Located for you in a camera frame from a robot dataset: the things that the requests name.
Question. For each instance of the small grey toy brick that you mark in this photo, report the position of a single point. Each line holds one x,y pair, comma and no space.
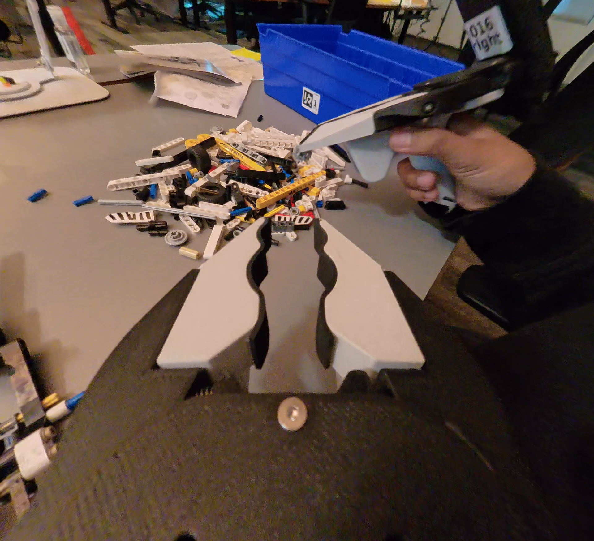
300,156

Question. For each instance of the clear plastic holder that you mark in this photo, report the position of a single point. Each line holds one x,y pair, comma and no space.
69,44

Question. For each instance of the white instruction sheets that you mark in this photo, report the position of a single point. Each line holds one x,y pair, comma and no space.
199,81

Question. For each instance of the blue toy pin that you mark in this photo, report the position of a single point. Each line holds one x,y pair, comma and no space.
83,201
37,196

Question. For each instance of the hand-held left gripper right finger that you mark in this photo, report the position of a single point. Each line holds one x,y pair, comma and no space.
371,318

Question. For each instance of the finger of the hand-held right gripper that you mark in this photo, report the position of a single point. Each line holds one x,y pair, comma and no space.
343,130

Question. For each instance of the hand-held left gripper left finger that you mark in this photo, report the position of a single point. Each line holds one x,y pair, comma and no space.
209,313

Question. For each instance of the person's right hand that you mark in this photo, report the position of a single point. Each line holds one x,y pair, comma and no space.
482,165

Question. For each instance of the blue plastic bin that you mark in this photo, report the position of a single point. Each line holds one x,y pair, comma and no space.
352,67

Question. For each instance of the toy brick model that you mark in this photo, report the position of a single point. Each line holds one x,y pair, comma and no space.
28,439

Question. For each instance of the yellow paper sheet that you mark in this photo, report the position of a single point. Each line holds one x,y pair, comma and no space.
246,54

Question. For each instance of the heap of toy bricks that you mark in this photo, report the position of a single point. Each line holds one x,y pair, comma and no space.
232,179

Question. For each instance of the white lamp stand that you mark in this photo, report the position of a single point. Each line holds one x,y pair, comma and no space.
51,88

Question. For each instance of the person's right forearm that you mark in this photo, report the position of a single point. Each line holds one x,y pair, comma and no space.
547,225

